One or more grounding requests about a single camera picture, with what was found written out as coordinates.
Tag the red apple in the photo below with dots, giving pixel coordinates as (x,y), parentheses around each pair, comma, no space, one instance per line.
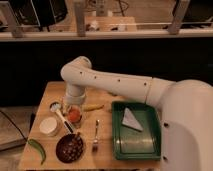
(74,115)

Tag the silver fork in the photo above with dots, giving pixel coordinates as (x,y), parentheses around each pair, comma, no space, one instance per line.
(95,141)

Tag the green plastic tray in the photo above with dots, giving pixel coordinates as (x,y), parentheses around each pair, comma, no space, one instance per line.
(132,144)

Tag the yellow banana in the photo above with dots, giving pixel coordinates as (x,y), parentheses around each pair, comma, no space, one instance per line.
(91,107)

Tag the dark brown bowl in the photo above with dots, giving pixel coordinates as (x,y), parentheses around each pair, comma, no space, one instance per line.
(70,148)

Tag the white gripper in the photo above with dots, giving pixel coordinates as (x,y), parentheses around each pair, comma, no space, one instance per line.
(70,99)

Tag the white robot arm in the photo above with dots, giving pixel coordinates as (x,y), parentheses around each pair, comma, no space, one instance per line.
(186,107)

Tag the white round container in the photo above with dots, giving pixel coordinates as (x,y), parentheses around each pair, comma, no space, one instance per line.
(49,126)

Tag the wooden railing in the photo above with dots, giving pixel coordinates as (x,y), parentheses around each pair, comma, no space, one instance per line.
(48,20)

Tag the grey folded cloth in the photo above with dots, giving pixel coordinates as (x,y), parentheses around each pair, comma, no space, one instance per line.
(129,120)

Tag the green chili pepper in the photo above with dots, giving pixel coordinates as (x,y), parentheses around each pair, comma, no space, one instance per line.
(36,145)

